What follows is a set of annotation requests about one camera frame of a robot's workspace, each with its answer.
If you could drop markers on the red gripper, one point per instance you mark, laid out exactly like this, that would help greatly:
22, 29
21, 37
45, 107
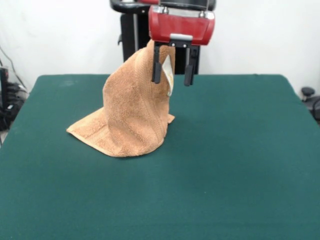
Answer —
182, 26

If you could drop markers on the tan terry towel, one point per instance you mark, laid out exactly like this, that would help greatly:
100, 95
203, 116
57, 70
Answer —
135, 107

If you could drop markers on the red robot base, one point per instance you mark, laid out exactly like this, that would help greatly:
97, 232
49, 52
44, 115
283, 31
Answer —
151, 1

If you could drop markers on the dark green table cloth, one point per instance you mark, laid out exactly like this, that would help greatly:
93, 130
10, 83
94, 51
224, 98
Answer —
200, 195

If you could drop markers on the black chair base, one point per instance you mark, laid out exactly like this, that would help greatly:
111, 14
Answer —
308, 91

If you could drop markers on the black box with red light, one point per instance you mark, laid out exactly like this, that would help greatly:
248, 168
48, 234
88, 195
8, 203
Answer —
3, 85

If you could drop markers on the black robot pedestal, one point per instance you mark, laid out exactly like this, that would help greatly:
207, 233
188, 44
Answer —
130, 37

